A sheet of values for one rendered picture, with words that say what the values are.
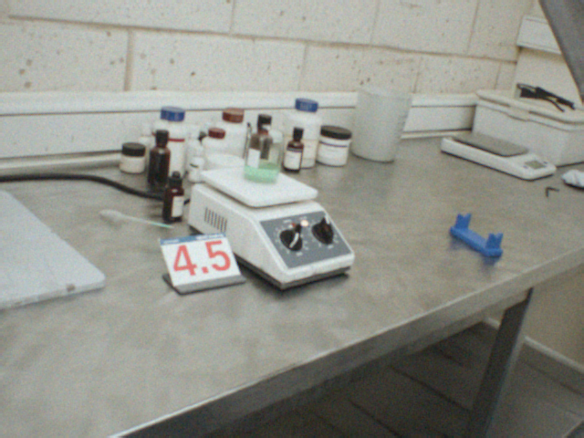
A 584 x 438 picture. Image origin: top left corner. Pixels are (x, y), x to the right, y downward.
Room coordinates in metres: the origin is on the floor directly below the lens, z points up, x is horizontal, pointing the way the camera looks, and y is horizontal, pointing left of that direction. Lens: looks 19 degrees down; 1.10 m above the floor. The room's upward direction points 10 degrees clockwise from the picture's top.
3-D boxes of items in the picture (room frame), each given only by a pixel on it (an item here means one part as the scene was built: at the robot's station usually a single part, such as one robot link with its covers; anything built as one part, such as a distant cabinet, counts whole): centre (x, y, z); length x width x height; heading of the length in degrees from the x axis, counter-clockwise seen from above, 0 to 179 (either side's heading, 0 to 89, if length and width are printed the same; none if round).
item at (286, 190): (0.84, 0.06, 0.83); 0.12 x 0.12 x 0.01; 47
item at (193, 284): (0.70, 0.10, 0.77); 0.09 x 0.06 x 0.04; 132
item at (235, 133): (1.16, 0.14, 0.80); 0.06 x 0.06 x 0.11
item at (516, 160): (1.65, -0.49, 0.77); 0.26 x 0.19 x 0.05; 50
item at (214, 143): (1.10, 0.16, 0.79); 0.05 x 0.05 x 0.09
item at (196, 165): (1.06, 0.18, 0.78); 0.02 x 0.02 x 0.06
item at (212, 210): (0.82, 0.04, 0.79); 0.22 x 0.13 x 0.08; 47
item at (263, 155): (0.85, 0.06, 0.87); 0.06 x 0.05 x 0.08; 0
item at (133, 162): (1.06, 0.29, 0.77); 0.04 x 0.04 x 0.04
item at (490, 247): (1.00, -0.29, 0.77); 0.10 x 0.03 x 0.04; 29
